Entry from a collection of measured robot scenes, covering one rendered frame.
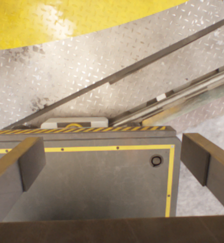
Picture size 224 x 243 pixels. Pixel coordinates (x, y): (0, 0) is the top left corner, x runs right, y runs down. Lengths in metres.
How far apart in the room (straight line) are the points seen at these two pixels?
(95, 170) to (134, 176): 0.12
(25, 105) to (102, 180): 0.51
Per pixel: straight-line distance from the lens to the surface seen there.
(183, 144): 0.16
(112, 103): 0.81
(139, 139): 0.52
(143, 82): 0.82
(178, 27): 0.87
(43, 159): 0.16
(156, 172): 0.58
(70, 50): 0.82
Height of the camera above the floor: 0.80
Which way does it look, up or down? 75 degrees down
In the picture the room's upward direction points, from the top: 176 degrees clockwise
